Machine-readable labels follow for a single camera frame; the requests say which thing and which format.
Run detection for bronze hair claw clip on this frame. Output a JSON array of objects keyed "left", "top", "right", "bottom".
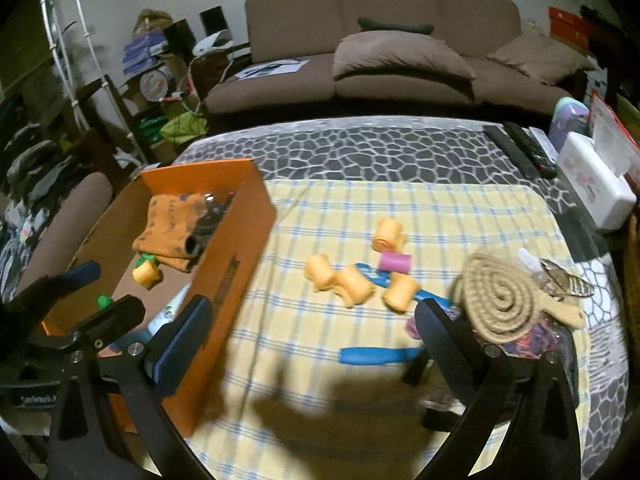
[{"left": 537, "top": 258, "right": 596, "bottom": 301}]

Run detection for orange printed cloth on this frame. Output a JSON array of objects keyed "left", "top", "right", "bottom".
[{"left": 132, "top": 192, "right": 211, "bottom": 273}]

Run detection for round white fan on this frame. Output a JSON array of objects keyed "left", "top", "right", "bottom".
[{"left": 139, "top": 70, "right": 169, "bottom": 102}]

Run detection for blue scissors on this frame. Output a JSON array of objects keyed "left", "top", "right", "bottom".
[{"left": 352, "top": 261, "right": 453, "bottom": 309}]

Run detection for white tube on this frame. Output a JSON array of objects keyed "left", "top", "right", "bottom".
[{"left": 147, "top": 284, "right": 193, "bottom": 336}]

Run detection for red shoe box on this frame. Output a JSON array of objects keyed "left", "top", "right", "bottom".
[{"left": 547, "top": 6, "right": 597, "bottom": 52}]

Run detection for white handheld device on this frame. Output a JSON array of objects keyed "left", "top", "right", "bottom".
[{"left": 192, "top": 30, "right": 236, "bottom": 57}]

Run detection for black box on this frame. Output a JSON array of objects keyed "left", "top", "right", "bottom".
[{"left": 199, "top": 6, "right": 226, "bottom": 36}]

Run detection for yellow plaid cloth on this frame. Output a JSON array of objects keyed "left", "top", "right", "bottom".
[{"left": 185, "top": 179, "right": 594, "bottom": 480}]

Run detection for red and white box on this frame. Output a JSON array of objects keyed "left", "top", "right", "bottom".
[{"left": 587, "top": 91, "right": 640, "bottom": 183}]

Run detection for stack of blue boxes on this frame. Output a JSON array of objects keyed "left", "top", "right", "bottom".
[{"left": 121, "top": 30, "right": 169, "bottom": 76}]

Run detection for orange hair roller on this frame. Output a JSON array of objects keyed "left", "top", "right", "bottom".
[
  {"left": 132, "top": 261, "right": 163, "bottom": 291},
  {"left": 371, "top": 218, "right": 407, "bottom": 253},
  {"left": 381, "top": 272, "right": 421, "bottom": 313},
  {"left": 334, "top": 265, "right": 375, "bottom": 308},
  {"left": 304, "top": 254, "right": 337, "bottom": 293}
]

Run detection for grey remote control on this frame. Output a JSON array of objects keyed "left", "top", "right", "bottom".
[{"left": 527, "top": 127, "right": 557, "bottom": 157}]

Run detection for small black pillow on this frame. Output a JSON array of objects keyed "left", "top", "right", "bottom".
[{"left": 357, "top": 16, "right": 433, "bottom": 36}]

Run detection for green cloth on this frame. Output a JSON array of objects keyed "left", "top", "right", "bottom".
[{"left": 160, "top": 111, "right": 209, "bottom": 146}]

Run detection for brown armchair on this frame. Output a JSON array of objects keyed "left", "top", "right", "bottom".
[{"left": 15, "top": 171, "right": 115, "bottom": 288}]

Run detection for white coat stand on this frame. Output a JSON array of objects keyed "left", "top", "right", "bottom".
[{"left": 31, "top": 0, "right": 128, "bottom": 163}]

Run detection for orange hair roller top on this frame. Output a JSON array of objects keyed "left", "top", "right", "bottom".
[{"left": 371, "top": 218, "right": 407, "bottom": 253}]

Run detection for small white capped bottle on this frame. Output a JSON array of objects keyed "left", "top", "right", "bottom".
[{"left": 517, "top": 248, "right": 545, "bottom": 275}]

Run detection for pile of clothes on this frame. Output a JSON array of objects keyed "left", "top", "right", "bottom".
[{"left": 0, "top": 95, "right": 83, "bottom": 273}]

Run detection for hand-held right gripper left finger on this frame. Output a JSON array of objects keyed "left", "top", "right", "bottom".
[{"left": 46, "top": 294, "right": 214, "bottom": 480}]

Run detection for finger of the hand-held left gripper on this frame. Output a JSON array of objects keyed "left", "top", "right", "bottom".
[
  {"left": 7, "top": 260, "right": 102, "bottom": 312},
  {"left": 27, "top": 296, "right": 146, "bottom": 352}
]

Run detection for beige rope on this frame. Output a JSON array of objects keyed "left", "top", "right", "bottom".
[{"left": 452, "top": 252, "right": 551, "bottom": 344}]

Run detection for large brown cushion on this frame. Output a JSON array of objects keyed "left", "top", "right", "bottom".
[{"left": 332, "top": 30, "right": 477, "bottom": 82}]

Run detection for brown sofa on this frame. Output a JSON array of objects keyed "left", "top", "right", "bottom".
[{"left": 205, "top": 0, "right": 598, "bottom": 120}]

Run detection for long black remote control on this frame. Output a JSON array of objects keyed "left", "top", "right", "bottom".
[{"left": 482, "top": 125, "right": 543, "bottom": 179}]

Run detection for white wipes box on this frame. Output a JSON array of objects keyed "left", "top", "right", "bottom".
[{"left": 555, "top": 132, "right": 637, "bottom": 232}]

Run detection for papers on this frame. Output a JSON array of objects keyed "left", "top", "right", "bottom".
[{"left": 235, "top": 59, "right": 310, "bottom": 81}]

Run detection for purple container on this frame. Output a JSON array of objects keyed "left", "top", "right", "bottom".
[{"left": 548, "top": 96, "right": 591, "bottom": 148}]

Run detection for wooden hair brush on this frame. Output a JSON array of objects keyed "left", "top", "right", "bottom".
[{"left": 544, "top": 300, "right": 584, "bottom": 331}]

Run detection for orange cardboard box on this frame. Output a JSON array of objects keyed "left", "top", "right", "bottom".
[{"left": 42, "top": 157, "right": 277, "bottom": 438}]

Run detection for colourful plastic bag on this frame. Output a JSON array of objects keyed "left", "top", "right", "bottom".
[{"left": 477, "top": 310, "right": 576, "bottom": 361}]

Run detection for clear plastic bottle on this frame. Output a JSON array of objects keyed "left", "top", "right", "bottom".
[{"left": 202, "top": 190, "right": 237, "bottom": 216}]

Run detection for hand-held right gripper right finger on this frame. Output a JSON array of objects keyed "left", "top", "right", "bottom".
[{"left": 414, "top": 299, "right": 583, "bottom": 480}]

